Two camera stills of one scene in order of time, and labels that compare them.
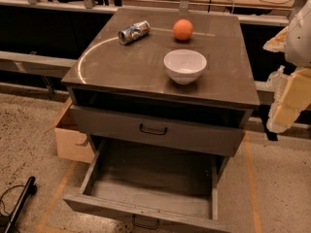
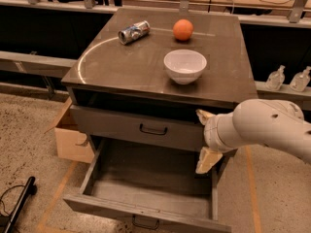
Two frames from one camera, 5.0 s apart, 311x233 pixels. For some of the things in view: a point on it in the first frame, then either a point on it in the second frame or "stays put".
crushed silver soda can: [133, 32] stays put
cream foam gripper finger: [292, 98] to [206, 160]
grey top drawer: [206, 131] stays put
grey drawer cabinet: [164, 100] stays put
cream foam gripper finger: [277, 43] to [203, 115]
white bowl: [185, 66] stays put
